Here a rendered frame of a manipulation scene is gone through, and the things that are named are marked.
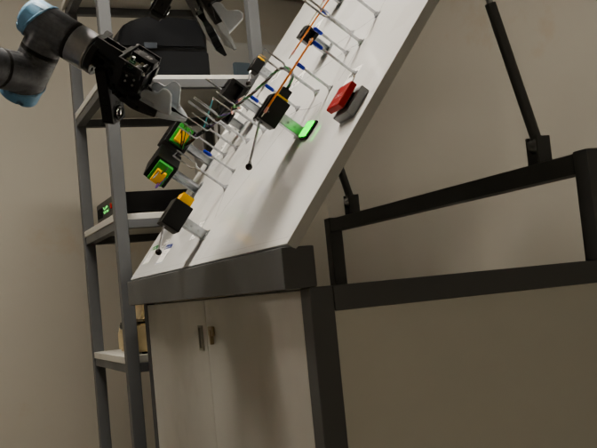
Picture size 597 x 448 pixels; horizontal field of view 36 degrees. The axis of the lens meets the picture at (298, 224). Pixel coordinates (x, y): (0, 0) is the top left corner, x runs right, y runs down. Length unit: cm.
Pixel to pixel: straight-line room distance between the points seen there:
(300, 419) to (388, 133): 289
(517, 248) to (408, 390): 226
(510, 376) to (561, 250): 200
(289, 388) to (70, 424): 258
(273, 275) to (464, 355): 35
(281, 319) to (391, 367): 21
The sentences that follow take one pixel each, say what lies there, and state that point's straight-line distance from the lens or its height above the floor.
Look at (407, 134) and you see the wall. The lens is 418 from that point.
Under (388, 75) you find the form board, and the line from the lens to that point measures 152.
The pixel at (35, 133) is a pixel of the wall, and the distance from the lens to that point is 408.
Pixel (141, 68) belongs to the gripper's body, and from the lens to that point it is 171.
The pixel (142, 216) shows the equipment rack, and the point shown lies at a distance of 264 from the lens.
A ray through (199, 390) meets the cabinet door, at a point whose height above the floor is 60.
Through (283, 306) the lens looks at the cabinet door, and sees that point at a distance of 152.
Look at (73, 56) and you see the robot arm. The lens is 176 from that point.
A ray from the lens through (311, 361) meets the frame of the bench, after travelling 143.
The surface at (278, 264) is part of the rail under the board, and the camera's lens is 141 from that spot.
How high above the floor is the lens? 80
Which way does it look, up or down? 4 degrees up
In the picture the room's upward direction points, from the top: 6 degrees counter-clockwise
